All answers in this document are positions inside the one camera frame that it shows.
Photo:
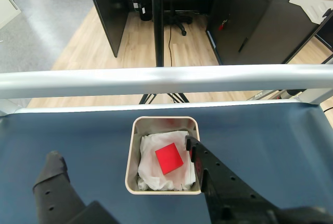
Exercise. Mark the white tissue paper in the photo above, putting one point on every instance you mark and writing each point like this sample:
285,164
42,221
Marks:
148,166

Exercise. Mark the grey desk corner bracket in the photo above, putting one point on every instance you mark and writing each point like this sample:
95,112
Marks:
312,6

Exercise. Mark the white storage cabinet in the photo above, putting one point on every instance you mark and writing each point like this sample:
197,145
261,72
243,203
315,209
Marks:
7,7

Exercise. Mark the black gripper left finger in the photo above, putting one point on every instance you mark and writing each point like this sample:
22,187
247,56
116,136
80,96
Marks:
52,182

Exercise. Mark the black trash bin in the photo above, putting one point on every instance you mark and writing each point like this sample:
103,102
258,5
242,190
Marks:
144,10

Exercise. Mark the red key tag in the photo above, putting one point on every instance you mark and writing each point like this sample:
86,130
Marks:
223,24

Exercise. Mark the black desk partition panel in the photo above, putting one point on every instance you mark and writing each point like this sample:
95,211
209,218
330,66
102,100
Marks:
109,13

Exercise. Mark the dark grey table mat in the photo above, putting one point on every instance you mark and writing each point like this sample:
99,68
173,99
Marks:
260,143

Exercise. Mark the beige square metal box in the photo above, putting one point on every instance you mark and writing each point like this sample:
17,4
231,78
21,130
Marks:
129,156

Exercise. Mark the black cabinet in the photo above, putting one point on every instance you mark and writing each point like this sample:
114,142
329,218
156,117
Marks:
260,26

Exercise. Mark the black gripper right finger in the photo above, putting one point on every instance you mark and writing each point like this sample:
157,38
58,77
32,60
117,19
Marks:
223,182

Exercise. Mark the black office chair base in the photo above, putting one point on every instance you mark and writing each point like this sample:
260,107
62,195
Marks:
179,19

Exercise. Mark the silver metal cart frame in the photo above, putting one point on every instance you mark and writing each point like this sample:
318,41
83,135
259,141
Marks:
156,80

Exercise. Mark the red cube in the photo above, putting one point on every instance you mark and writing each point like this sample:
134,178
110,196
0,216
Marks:
169,159

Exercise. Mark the black tripod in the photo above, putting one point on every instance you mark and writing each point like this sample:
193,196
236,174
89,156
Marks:
157,26

